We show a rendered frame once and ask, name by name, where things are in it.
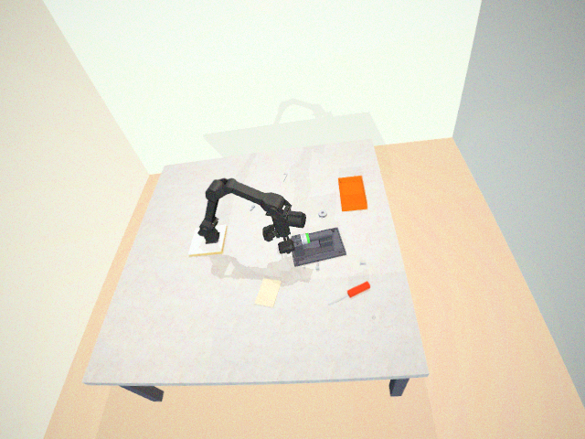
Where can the red-handled screwdriver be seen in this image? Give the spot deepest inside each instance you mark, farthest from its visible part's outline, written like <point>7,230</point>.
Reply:
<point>356,290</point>

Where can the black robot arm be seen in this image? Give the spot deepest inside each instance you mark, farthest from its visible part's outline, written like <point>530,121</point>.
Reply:
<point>270,202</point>

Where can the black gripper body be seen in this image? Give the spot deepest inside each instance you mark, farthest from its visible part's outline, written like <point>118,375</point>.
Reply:
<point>285,245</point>

